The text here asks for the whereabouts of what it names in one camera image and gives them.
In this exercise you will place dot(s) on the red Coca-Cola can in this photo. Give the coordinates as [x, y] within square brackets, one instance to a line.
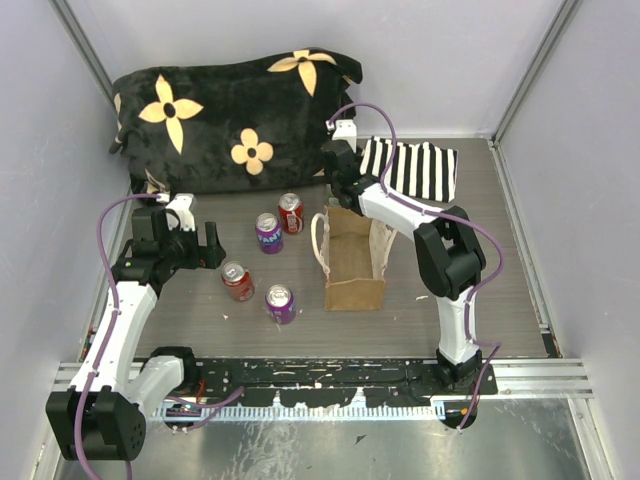
[291, 211]

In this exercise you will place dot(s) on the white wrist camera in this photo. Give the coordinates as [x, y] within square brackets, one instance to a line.
[346, 130]
[180, 213]

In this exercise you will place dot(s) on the purple Fanta can front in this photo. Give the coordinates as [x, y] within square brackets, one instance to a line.
[280, 304]

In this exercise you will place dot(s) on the brown canvas tote bag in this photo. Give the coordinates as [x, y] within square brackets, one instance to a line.
[353, 252]

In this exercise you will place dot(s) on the black white striped cloth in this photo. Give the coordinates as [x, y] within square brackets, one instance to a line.
[420, 170]

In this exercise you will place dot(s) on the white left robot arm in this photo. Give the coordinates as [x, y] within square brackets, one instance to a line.
[102, 414]

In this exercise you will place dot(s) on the red soda can front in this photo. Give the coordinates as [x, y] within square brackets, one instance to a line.
[238, 281]

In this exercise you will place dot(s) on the purple fanta can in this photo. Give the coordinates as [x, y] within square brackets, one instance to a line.
[280, 304]
[269, 233]

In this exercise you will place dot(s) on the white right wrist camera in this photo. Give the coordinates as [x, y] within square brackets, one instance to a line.
[346, 130]

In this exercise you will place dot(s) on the clear glass bottle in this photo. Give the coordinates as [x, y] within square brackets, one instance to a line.
[333, 202]

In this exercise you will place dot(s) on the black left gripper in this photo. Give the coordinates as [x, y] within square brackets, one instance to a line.
[204, 256]

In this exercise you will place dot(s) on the purple Fanta can rear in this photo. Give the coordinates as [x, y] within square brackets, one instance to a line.
[269, 233]

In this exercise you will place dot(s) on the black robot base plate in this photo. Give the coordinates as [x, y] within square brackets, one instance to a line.
[321, 383]

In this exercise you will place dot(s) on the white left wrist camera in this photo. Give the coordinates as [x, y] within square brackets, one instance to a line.
[180, 213]

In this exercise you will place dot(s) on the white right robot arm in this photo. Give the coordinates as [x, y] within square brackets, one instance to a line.
[449, 256]

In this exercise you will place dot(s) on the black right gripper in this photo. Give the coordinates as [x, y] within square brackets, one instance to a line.
[327, 176]

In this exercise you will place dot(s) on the black floral plush blanket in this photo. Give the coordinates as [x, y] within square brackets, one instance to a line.
[249, 126]

